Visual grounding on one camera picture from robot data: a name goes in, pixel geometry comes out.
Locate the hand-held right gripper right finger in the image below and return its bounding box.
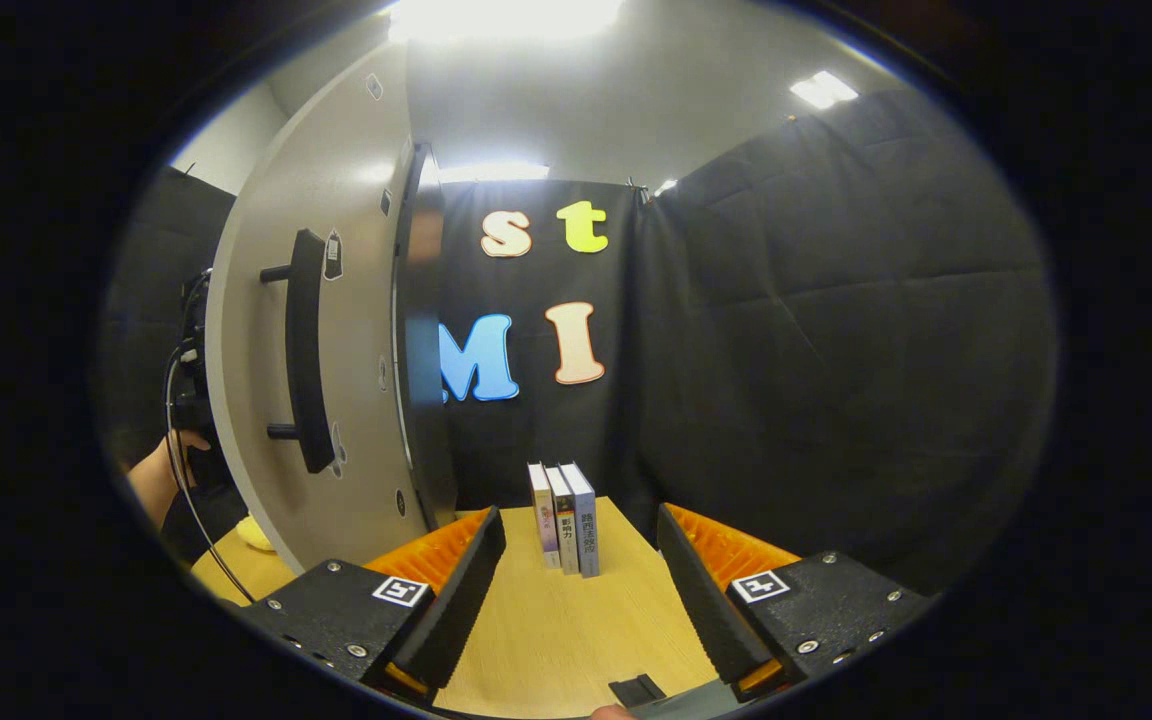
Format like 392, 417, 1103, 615
656, 503, 932, 704

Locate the ceiling light panel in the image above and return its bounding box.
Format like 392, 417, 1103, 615
789, 70, 860, 111
436, 162, 550, 184
386, 0, 627, 43

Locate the grey cabinet door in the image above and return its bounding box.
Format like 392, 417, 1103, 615
204, 42, 437, 576

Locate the black backdrop cloth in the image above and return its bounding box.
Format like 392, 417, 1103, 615
101, 85, 1062, 596

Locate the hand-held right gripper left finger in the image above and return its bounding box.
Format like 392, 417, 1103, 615
236, 506, 507, 707

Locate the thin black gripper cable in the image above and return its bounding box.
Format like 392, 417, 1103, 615
164, 340, 257, 604

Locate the black door handle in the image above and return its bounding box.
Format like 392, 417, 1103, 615
259, 228, 337, 475

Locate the small black block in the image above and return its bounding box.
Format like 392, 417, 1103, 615
608, 674, 667, 707

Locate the grey blue spine book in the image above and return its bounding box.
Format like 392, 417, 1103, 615
558, 461, 601, 579

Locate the cream plush toy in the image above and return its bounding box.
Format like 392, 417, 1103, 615
236, 513, 279, 553

